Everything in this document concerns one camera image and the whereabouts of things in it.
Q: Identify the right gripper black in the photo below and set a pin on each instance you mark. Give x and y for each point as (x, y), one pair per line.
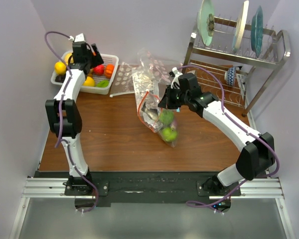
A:
(166, 102)

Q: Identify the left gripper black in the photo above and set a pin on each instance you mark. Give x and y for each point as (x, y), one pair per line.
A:
(96, 59)

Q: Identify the clear bag orange zipper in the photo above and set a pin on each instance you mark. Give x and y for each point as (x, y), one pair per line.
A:
(152, 102)

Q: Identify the grey toy fish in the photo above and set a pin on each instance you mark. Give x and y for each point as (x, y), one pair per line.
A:
(150, 115)

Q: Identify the green apple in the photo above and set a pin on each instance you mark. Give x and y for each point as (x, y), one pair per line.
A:
(169, 134)

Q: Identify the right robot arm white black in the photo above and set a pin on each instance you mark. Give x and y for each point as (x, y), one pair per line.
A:
(256, 149)

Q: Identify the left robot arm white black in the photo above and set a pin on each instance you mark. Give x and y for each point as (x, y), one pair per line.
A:
(65, 120)

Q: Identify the clear bag pink dots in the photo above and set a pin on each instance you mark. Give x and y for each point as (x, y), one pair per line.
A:
(152, 73)

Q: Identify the clear bag white dots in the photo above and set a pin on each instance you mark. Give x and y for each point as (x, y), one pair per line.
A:
(123, 80)

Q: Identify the red strawberry toy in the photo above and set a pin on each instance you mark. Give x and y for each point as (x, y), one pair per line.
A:
(99, 70)

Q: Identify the orange toy pumpkin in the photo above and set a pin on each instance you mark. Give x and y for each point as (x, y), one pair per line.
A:
(109, 70)

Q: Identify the white plastic fruit basket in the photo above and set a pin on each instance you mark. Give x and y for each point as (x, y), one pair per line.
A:
(108, 59)

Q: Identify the yellow lemon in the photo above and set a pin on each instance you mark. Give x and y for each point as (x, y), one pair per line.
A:
(89, 82)

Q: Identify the green toy pepper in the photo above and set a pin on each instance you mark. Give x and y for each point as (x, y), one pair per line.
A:
(102, 84)

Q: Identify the pale yellow apple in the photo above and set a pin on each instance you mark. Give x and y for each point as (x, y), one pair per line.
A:
(68, 58)

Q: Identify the yellow pear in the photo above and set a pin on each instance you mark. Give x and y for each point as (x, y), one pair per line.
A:
(60, 68)

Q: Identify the dark purple fruit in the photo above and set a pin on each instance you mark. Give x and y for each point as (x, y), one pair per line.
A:
(60, 78)

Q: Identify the blue zigzag bowl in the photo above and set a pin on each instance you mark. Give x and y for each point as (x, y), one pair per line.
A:
(230, 76)

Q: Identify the steel dish rack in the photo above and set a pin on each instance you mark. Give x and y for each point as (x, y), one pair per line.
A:
(219, 56)

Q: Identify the light green floral plate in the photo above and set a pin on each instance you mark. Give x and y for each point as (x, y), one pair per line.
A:
(206, 22)

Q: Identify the cream blue rimmed plate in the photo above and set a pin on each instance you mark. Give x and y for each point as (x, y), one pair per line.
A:
(240, 27)

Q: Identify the teal plate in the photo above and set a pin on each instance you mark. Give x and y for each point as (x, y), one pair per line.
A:
(257, 32)

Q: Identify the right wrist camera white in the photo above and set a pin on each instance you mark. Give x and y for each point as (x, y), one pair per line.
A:
(175, 74)

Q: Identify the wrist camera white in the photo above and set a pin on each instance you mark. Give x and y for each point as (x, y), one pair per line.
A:
(175, 74)
(78, 38)

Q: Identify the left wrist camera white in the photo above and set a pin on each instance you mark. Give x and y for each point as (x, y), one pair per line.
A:
(78, 38)

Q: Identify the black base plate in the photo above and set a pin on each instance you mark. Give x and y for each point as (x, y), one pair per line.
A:
(101, 189)

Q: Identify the aluminium rail frame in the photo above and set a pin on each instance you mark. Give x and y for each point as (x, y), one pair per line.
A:
(264, 187)

